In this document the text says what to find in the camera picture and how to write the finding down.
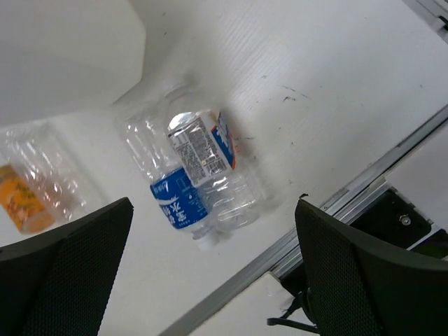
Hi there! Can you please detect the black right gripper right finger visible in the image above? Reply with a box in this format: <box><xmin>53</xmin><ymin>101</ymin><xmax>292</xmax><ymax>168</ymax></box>
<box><xmin>295</xmin><ymin>199</ymin><xmax>447</xmax><ymax>335</ymax></box>

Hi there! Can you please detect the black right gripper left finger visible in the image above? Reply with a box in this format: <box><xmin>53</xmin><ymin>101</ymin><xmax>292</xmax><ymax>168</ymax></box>
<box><xmin>1</xmin><ymin>197</ymin><xmax>134</xmax><ymax>335</ymax></box>

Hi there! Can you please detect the orange label plastic bottle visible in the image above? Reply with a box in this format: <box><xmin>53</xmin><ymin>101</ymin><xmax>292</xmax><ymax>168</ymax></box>
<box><xmin>1</xmin><ymin>122</ymin><xmax>93</xmax><ymax>235</ymax></box>

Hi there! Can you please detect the blue label plastic bottle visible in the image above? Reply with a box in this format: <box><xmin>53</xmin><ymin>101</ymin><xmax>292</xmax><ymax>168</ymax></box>
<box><xmin>115</xmin><ymin>101</ymin><xmax>219</xmax><ymax>251</ymax></box>

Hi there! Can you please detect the clear plastic bottle blue cap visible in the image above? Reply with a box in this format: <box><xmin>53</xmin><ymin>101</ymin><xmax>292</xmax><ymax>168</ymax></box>
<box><xmin>161</xmin><ymin>83</ymin><xmax>277</xmax><ymax>232</ymax></box>

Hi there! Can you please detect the white plastic bin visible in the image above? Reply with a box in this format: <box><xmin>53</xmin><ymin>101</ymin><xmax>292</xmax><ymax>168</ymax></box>
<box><xmin>1</xmin><ymin>1</ymin><xmax>146</xmax><ymax>127</ymax></box>

